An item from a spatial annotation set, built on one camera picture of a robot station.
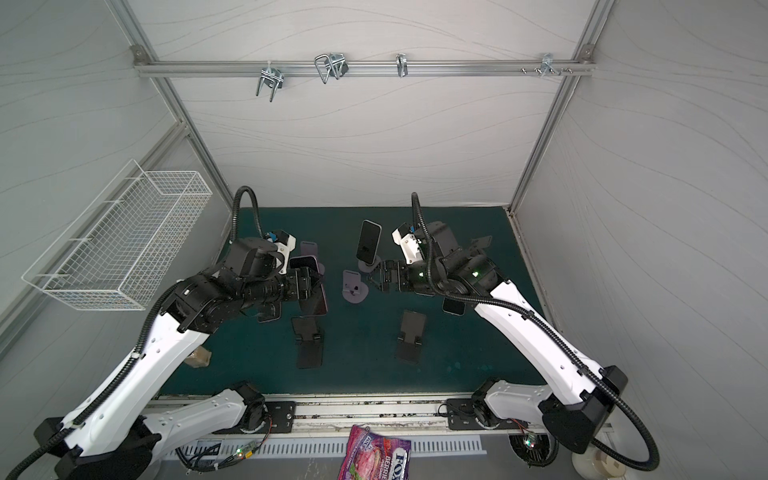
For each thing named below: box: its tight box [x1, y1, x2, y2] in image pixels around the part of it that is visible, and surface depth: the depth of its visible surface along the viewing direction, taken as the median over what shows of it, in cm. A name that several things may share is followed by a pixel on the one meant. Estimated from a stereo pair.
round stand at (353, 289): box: [342, 270, 369, 304], surface depth 94 cm
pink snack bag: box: [338, 425, 412, 480], surface depth 68 cm
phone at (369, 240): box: [356, 219, 383, 265], surface depth 97 cm
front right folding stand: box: [396, 310, 426, 365], surface depth 82 cm
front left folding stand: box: [292, 316, 323, 369], surface depth 84 cm
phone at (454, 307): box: [442, 297, 466, 317], surface depth 95 cm
